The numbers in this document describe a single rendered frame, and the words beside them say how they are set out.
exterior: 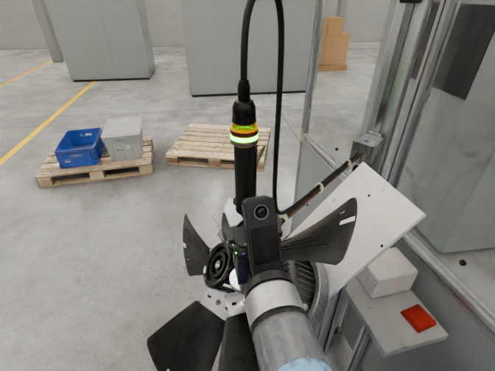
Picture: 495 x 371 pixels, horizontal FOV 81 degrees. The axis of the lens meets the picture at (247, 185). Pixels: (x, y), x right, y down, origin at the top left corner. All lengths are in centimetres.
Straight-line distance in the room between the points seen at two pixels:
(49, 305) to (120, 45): 621
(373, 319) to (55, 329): 192
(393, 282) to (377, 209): 41
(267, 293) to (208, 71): 582
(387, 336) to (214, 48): 551
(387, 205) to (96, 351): 186
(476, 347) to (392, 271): 30
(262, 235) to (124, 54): 750
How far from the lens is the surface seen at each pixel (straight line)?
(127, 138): 352
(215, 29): 598
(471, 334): 124
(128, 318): 225
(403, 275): 120
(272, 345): 36
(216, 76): 611
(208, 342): 87
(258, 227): 41
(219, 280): 73
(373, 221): 85
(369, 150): 102
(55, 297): 258
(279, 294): 39
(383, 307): 122
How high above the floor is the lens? 180
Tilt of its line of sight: 34 degrees down
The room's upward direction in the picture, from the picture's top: straight up
